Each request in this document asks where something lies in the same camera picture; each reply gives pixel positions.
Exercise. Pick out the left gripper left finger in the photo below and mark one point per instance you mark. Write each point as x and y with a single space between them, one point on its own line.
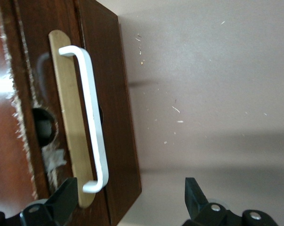
59 204

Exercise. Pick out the dark brown wooden cabinet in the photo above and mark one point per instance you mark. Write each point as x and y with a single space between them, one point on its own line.
123 117

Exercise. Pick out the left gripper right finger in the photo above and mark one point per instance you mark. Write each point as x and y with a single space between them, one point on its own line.
198 207

